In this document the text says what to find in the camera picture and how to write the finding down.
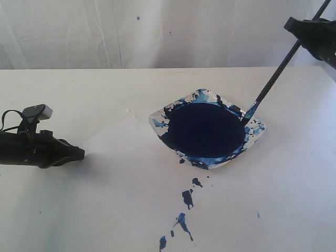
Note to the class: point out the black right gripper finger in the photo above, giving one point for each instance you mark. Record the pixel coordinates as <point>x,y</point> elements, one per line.
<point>308,32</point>

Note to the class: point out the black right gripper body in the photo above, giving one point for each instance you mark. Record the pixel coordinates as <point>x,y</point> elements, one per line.
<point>326,47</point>

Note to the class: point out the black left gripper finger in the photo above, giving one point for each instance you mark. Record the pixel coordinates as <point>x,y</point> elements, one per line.
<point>56,164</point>
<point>65,152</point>

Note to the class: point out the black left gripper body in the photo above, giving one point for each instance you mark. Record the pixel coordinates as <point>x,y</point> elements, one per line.
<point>19,149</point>

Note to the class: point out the black paintbrush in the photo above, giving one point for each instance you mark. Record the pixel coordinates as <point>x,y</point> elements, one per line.
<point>248,115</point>

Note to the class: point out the white paper sheet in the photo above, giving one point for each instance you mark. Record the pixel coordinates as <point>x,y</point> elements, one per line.
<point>132,193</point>

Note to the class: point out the white backdrop cloth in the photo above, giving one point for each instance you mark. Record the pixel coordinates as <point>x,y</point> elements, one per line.
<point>147,34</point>

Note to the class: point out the white square paint dish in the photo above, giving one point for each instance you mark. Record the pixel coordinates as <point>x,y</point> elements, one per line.
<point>204,129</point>

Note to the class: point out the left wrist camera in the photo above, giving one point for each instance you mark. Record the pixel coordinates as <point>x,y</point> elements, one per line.
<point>38,112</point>

